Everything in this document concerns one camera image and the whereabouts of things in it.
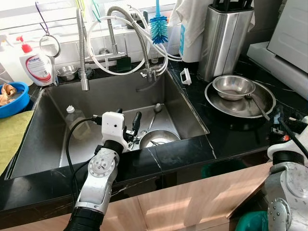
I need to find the steel bowl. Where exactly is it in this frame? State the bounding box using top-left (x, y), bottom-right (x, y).
top-left (212, 75), bottom-right (257, 101)
top-left (139, 129), bottom-right (181, 149)

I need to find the stainless steel sink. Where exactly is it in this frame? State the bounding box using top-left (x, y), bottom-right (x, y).
top-left (7, 72), bottom-right (211, 180)

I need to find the clear plastic bottle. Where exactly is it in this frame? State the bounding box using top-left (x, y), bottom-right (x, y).
top-left (64, 105), bottom-right (92, 140)

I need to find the large steel plate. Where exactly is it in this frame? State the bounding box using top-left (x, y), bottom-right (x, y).
top-left (204, 79), bottom-right (277, 119)

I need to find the black sponge holder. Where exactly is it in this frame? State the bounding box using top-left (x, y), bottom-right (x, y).
top-left (115, 56), bottom-right (132, 73)

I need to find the steel gooseneck faucet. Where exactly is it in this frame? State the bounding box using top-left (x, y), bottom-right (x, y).
top-left (82, 6), bottom-right (167, 82)

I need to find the small steel cup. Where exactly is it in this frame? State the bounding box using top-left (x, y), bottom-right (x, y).
top-left (55, 65), bottom-right (78, 81)

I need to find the small white plastic clip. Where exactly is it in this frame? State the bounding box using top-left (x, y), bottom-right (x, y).
top-left (180, 68), bottom-right (192, 86)

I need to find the steel spring faucet sprayer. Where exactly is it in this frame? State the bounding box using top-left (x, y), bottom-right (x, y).
top-left (76, 7), bottom-right (90, 92)

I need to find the round metal strainer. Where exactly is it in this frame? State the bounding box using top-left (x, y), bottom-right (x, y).
top-left (38, 35), bottom-right (62, 87)

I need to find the white countertop appliance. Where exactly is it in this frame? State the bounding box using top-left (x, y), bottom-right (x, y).
top-left (247, 0), bottom-right (308, 99)

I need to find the steel knife block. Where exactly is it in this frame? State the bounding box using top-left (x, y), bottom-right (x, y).
top-left (197, 0), bottom-right (256, 82)

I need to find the blue bottle brush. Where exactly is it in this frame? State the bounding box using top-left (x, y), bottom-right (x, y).
top-left (149, 0), bottom-right (169, 45)

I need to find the white soap bottle red pump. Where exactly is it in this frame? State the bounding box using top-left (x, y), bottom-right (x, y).
top-left (16, 35), bottom-right (54, 87)

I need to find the blue plastic bowl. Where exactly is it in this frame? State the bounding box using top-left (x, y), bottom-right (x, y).
top-left (0, 81), bottom-right (30, 119)

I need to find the green hanging hook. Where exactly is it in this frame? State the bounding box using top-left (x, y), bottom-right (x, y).
top-left (91, 0), bottom-right (102, 22)

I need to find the yellow-green cloth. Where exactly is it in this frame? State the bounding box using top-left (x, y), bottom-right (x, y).
top-left (0, 111), bottom-right (34, 176)

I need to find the white hanging towel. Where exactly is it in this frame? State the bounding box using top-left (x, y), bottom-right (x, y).
top-left (169, 0), bottom-right (215, 63)

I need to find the white spray bottle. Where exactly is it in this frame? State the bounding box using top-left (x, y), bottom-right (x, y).
top-left (0, 34), bottom-right (22, 86)

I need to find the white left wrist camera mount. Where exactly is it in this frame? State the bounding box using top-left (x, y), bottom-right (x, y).
top-left (101, 112), bottom-right (129, 154)

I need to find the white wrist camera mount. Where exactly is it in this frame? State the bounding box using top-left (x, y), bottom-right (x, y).
top-left (267, 136), bottom-right (308, 163)
top-left (101, 112), bottom-right (129, 154)

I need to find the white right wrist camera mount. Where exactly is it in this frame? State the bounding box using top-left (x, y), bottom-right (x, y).
top-left (267, 136), bottom-right (308, 163)

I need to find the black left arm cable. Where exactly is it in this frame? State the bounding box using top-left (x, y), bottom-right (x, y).
top-left (65, 115), bottom-right (104, 207)

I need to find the white looped water hose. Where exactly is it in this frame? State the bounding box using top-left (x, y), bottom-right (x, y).
top-left (87, 16), bottom-right (154, 77)

